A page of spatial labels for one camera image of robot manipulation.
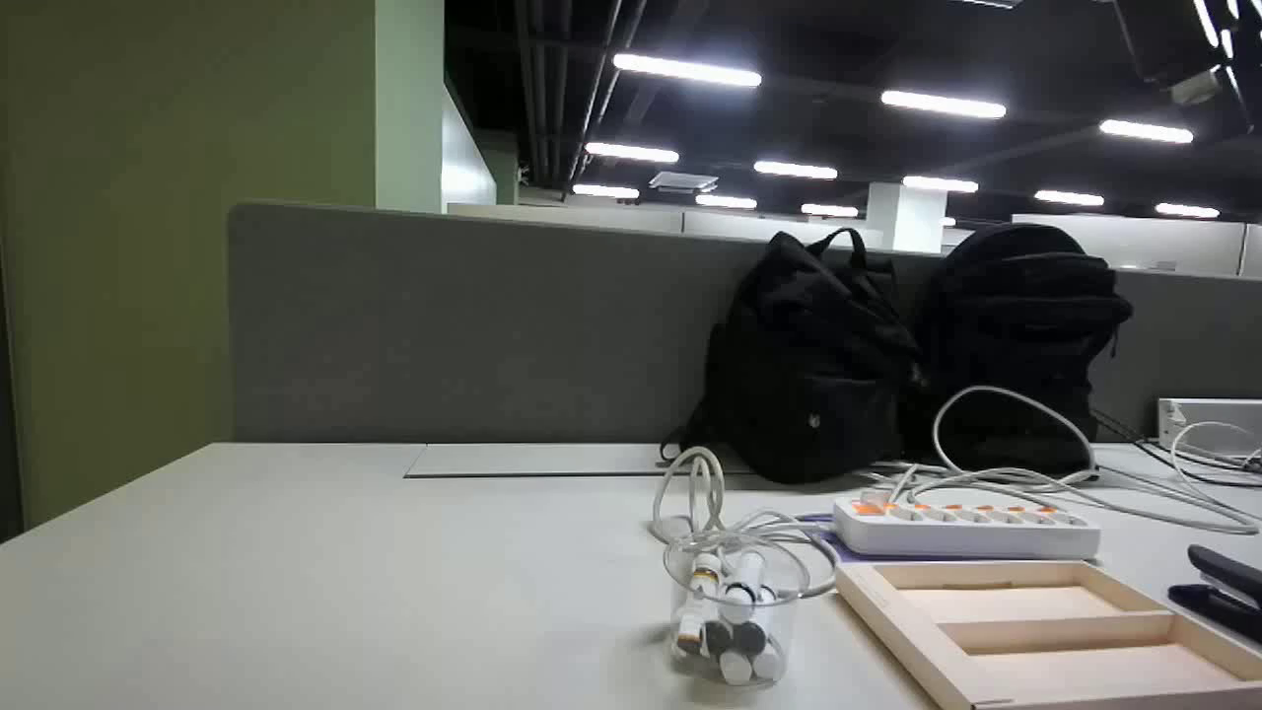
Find black backpack with handle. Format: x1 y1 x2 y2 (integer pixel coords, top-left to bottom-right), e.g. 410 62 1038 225
657 225 924 485

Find white power strip orange switches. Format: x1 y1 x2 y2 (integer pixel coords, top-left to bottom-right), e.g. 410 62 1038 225
832 489 1102 564

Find bulky black backpack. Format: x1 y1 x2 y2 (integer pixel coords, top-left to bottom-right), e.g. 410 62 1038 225
904 221 1135 476

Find fluorescent ceiling light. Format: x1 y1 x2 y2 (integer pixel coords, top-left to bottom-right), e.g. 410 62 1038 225
606 48 765 93
567 176 646 204
747 152 845 184
688 188 765 218
581 139 686 169
1030 184 1109 213
1096 113 1200 150
876 88 1012 125
897 169 980 201
1152 198 1227 225
795 198 864 225

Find thick white looped cable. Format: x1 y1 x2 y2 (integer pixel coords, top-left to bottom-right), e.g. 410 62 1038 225
928 384 1102 492

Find black stapler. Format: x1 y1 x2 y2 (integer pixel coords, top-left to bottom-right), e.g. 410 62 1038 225
1162 542 1262 651

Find white square column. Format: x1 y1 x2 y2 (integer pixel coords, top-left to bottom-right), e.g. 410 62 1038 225
864 183 949 256

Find grey desk partition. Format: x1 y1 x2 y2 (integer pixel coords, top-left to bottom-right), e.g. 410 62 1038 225
224 201 1262 446

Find white coiled power strip cable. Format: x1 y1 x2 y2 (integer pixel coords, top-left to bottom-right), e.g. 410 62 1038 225
646 442 845 605

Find wooden two-compartment tray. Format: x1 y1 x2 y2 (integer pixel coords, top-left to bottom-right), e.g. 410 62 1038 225
832 556 1262 710

